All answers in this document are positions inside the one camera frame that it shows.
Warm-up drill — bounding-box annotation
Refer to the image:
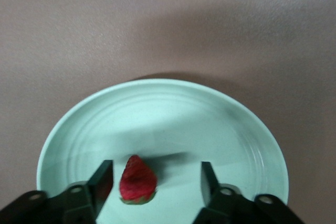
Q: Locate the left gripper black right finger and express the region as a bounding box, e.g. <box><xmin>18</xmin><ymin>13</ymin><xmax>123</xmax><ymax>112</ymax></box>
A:
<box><xmin>191</xmin><ymin>161</ymin><xmax>305</xmax><ymax>224</ymax></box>

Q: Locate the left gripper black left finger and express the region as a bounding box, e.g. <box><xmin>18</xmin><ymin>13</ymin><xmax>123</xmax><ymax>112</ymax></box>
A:
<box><xmin>0</xmin><ymin>159</ymin><xmax>114</xmax><ymax>224</ymax></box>

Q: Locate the red strawberry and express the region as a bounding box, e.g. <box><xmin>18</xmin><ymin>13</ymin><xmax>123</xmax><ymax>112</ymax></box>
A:
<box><xmin>119</xmin><ymin>155</ymin><xmax>158</xmax><ymax>206</ymax></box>

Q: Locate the light green round plate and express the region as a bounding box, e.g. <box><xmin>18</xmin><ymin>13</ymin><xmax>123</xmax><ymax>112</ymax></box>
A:
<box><xmin>36</xmin><ymin>78</ymin><xmax>289</xmax><ymax>224</ymax></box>

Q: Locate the brown table cloth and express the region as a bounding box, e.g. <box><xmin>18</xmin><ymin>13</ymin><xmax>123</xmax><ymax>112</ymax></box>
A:
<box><xmin>0</xmin><ymin>0</ymin><xmax>336</xmax><ymax>224</ymax></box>

